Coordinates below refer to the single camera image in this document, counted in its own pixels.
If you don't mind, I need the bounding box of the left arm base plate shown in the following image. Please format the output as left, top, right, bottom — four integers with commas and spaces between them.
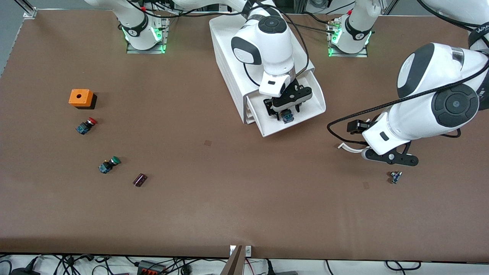
327, 20, 369, 58

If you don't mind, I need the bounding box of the wooden post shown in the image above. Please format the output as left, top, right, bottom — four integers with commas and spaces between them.
220, 245, 245, 275

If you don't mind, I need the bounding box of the orange button box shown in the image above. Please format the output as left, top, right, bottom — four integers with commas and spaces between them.
68, 89, 97, 110

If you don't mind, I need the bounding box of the black base cable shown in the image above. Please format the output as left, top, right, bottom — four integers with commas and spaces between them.
291, 21, 337, 33

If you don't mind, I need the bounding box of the black power strip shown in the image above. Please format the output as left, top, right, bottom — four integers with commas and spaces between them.
137, 260, 167, 275

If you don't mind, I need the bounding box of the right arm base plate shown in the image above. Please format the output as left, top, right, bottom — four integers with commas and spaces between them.
126, 17, 169, 55

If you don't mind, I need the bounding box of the white curved plastic strip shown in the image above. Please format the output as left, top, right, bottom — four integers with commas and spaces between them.
338, 142, 368, 153

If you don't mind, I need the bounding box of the red push button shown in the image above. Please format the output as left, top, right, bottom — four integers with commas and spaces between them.
75, 117, 98, 135

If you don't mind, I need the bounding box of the aluminium corner bracket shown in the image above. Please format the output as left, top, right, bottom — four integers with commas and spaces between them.
15, 0, 38, 19

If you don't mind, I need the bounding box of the black looped floor cable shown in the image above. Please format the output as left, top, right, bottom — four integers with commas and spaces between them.
385, 260, 422, 272

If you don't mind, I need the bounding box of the green push button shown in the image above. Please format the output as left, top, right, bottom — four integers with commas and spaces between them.
98, 156, 121, 174

